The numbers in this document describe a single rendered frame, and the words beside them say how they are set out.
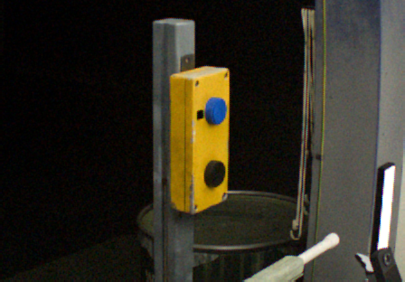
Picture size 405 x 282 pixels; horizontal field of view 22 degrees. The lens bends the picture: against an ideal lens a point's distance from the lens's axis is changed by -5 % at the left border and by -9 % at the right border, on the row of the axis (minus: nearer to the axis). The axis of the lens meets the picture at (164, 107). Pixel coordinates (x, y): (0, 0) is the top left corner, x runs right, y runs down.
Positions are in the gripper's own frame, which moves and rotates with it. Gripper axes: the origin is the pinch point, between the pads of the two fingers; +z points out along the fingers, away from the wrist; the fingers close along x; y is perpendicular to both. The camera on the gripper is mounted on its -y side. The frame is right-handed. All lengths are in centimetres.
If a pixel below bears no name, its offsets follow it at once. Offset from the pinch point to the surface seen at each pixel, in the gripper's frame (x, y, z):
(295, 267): 5.0, 8.4, 14.0
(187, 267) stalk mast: -11.2, 6.1, 29.5
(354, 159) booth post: 38.8, 0.6, 24.6
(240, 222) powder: 70, 59, 92
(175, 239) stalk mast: -13.3, -1.9, 30.2
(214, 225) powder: 64, 59, 97
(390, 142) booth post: 48, -1, 20
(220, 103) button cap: -3.8, -29.0, 26.5
